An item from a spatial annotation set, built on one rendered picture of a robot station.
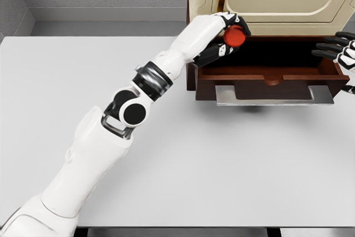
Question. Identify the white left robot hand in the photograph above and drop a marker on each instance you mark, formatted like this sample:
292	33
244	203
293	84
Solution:
202	33

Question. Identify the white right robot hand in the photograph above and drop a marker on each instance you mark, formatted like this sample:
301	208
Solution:
342	51

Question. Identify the red round switch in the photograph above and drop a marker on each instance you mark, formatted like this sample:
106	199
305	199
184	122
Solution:
234	36

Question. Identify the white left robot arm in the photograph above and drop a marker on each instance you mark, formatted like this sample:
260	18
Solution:
91	148

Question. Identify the brown wooden drawer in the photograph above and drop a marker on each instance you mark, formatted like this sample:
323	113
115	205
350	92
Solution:
266	77

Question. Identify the cream cabinet with brown frame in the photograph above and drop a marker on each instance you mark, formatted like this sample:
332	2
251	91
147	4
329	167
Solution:
277	1

